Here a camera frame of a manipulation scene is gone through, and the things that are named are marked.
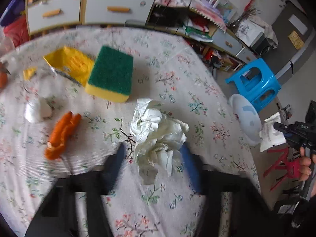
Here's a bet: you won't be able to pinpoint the blue plastic stool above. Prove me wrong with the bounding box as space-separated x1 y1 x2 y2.
225 58 282 113

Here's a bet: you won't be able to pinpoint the large orange peel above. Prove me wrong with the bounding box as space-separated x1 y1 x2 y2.
44 111 82 160

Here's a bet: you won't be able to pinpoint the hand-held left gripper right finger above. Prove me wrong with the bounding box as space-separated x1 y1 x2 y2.
180 145 294 237

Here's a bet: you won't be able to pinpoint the white drawer with wooden handle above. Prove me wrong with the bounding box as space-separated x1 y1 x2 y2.
212 28 244 56
27 0 82 34
84 0 155 26

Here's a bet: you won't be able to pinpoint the white cloth cover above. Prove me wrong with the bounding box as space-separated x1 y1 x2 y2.
259 20 279 50

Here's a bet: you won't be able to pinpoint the yellow wrapper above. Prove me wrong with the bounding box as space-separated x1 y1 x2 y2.
43 46 95 87

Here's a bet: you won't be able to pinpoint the silver foil snack bag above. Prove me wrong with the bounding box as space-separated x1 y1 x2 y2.
259 112 287 153

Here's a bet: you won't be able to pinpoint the narrow white drawer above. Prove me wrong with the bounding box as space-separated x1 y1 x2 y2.
236 47 257 63

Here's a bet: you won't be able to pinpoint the white appliance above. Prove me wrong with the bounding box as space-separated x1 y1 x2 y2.
237 21 264 47

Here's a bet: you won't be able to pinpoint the pile of folded bags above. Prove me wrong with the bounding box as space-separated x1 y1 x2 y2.
184 17 214 42

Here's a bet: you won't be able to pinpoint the red plastic bag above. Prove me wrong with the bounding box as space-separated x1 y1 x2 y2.
4 17 30 47

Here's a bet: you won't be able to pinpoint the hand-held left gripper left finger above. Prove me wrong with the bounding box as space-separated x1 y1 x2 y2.
25 143 127 237

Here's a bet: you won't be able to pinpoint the small yellow wrapper scrap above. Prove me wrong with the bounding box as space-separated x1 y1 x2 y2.
23 67 37 81

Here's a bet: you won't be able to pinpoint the map poster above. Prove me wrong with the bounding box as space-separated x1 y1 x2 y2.
220 0 239 23

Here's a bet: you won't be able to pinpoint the yellow wall sticker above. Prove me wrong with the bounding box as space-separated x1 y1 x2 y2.
288 30 305 50

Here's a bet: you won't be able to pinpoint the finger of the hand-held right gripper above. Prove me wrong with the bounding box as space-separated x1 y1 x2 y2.
273 122 292 139

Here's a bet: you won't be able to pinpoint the floral tablecloth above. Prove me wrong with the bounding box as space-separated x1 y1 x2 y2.
0 26 262 237

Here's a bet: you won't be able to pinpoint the purple cloth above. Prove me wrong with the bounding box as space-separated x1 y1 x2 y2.
0 0 27 26

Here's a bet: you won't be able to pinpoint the white crumpled wrapper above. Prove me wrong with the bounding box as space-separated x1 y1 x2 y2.
25 97 53 124

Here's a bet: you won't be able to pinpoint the pink cloth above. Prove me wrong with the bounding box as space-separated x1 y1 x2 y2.
118 0 228 32

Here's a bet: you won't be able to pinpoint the yellow wooden cabinet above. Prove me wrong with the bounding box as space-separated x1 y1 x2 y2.
26 0 260 65

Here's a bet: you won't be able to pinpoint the red plastic stool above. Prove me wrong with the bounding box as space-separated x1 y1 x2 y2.
263 147 303 190

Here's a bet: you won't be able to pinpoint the dried branches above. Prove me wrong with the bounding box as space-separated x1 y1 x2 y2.
228 6 262 27

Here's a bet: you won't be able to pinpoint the person's right hand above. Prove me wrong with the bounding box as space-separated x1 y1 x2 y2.
297 146 313 182

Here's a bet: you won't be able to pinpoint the green yellow sponge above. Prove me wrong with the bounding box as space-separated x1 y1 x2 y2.
85 45 134 103

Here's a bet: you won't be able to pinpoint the white paper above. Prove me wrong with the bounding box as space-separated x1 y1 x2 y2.
130 98 190 185

